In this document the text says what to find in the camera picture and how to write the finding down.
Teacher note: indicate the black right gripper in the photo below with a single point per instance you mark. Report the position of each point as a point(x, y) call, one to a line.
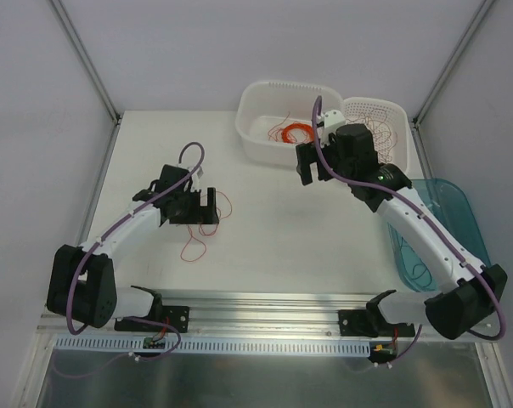
point(316, 155)

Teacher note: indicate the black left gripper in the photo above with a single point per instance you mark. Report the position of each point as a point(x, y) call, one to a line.
point(199, 218)

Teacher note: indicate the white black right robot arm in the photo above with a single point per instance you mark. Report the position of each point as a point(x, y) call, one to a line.
point(467, 298)

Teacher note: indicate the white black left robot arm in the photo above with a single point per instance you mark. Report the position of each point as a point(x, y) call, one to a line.
point(83, 286)

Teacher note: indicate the white perforated basket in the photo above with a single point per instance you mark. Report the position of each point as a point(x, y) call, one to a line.
point(388, 123)

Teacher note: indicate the white plastic tub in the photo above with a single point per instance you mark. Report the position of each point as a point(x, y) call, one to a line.
point(267, 107)

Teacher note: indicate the teal translucent tray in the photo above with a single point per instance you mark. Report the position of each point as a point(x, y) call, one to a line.
point(450, 206)

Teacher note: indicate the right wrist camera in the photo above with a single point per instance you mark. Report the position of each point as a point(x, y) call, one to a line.
point(327, 123)

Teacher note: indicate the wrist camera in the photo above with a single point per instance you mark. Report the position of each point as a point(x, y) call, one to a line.
point(327, 123)
point(197, 172)

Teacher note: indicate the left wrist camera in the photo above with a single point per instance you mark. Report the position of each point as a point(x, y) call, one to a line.
point(197, 172)

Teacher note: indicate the aluminium extrusion rail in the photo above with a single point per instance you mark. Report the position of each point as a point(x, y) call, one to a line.
point(262, 315)

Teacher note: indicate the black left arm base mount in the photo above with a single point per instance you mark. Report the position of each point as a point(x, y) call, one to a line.
point(139, 309)

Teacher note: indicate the left aluminium frame post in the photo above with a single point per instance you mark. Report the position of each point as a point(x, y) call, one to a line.
point(69, 29)

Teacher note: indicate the aluminium frame post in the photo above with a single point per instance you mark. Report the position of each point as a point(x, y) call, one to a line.
point(69, 29)
point(465, 39)

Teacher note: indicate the white slotted cable duct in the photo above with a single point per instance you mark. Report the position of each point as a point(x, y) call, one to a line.
point(215, 345)

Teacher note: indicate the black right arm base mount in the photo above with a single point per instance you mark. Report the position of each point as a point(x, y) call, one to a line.
point(369, 321)

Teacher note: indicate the right aluminium frame post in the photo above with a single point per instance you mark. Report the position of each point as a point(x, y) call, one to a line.
point(465, 39)

